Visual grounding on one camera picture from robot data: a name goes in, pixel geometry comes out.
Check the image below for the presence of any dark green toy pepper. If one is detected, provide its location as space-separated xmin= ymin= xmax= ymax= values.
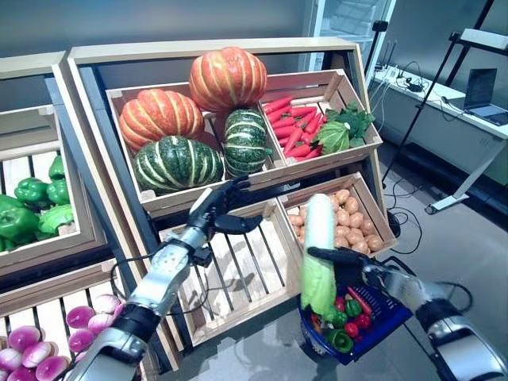
xmin=327 ymin=329 xmax=354 ymax=353

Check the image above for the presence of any large green striped pumpkin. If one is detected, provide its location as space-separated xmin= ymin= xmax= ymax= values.
xmin=133 ymin=135 xmax=225 ymax=195

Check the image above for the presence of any white desk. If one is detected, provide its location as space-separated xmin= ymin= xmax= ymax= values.
xmin=371 ymin=69 xmax=508 ymax=215

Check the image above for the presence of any white framed glass cabinet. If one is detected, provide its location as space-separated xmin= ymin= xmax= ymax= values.
xmin=301 ymin=0 xmax=398 ymax=75

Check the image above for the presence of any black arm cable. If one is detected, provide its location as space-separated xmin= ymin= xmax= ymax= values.
xmin=444 ymin=280 xmax=474 ymax=314
xmin=109 ymin=253 xmax=170 ymax=306

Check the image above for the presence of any orange striped pumpkin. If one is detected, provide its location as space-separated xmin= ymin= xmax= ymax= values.
xmin=117 ymin=87 xmax=206 ymax=152
xmin=188 ymin=46 xmax=269 ymax=114

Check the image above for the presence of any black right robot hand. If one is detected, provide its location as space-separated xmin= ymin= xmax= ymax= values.
xmin=306 ymin=244 xmax=394 ymax=289

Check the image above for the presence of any small green striped pumpkin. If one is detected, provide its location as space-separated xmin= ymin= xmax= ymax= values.
xmin=221 ymin=107 xmax=273 ymax=178

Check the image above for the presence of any wide slatted wooden crate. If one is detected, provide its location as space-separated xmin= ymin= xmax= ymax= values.
xmin=157 ymin=197 xmax=305 ymax=347

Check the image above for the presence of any wooden pumpkin crate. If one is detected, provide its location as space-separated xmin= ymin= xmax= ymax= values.
xmin=105 ymin=81 xmax=287 ymax=214

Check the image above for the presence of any black coiled cable bundle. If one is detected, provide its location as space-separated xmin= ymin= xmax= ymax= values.
xmin=387 ymin=210 xmax=404 ymax=239

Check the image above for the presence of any black desk cable tangle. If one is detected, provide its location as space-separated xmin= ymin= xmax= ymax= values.
xmin=394 ymin=61 xmax=428 ymax=93

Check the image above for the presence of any green leafy cabbage head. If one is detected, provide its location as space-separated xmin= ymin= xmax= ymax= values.
xmin=38 ymin=204 xmax=75 ymax=235

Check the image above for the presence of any long green napa cabbage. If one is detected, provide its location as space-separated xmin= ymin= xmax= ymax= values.
xmin=300 ymin=193 xmax=339 ymax=318

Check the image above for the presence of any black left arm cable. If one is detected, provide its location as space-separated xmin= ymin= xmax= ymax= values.
xmin=109 ymin=253 xmax=170 ymax=306

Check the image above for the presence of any wooden pepper crate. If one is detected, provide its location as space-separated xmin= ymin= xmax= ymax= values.
xmin=0 ymin=105 xmax=87 ymax=259

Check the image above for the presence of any white panel light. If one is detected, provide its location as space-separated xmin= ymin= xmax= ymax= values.
xmin=448 ymin=28 xmax=508 ymax=52

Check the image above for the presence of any purple white toy onion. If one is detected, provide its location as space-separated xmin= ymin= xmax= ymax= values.
xmin=87 ymin=313 xmax=116 ymax=335
xmin=93 ymin=294 xmax=122 ymax=314
xmin=67 ymin=329 xmax=96 ymax=353
xmin=6 ymin=365 xmax=39 ymax=381
xmin=35 ymin=356 xmax=71 ymax=381
xmin=0 ymin=348 xmax=23 ymax=372
xmin=7 ymin=325 xmax=42 ymax=352
xmin=21 ymin=341 xmax=55 ymax=368
xmin=66 ymin=306 xmax=96 ymax=329

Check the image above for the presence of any blue plastic shopping basket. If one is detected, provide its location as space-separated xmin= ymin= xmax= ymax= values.
xmin=298 ymin=256 xmax=414 ymax=366

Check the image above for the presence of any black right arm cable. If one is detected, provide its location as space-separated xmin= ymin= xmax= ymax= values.
xmin=444 ymin=280 xmax=474 ymax=314

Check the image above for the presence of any slim black sensor tripod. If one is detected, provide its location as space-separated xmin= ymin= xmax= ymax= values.
xmin=363 ymin=19 xmax=390 ymax=87

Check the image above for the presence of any tall black tripod stand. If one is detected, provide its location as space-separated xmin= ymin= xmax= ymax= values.
xmin=380 ymin=0 xmax=497 ymax=191

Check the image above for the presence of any light green leafy cabbage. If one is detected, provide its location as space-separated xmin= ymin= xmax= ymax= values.
xmin=313 ymin=121 xmax=352 ymax=156

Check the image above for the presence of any wooden carrot crate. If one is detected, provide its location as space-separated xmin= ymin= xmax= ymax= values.
xmin=257 ymin=67 xmax=384 ymax=175

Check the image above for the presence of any dark green leafy vegetable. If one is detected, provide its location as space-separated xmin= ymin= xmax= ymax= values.
xmin=325 ymin=99 xmax=376 ymax=148

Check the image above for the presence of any wooden potato crate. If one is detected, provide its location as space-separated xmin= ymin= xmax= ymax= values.
xmin=277 ymin=171 xmax=398 ymax=259

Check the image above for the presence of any dark grey laptop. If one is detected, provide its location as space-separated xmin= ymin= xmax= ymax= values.
xmin=462 ymin=67 xmax=508 ymax=127

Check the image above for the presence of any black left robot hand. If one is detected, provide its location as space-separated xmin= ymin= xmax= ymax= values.
xmin=186 ymin=175 xmax=265 ymax=240

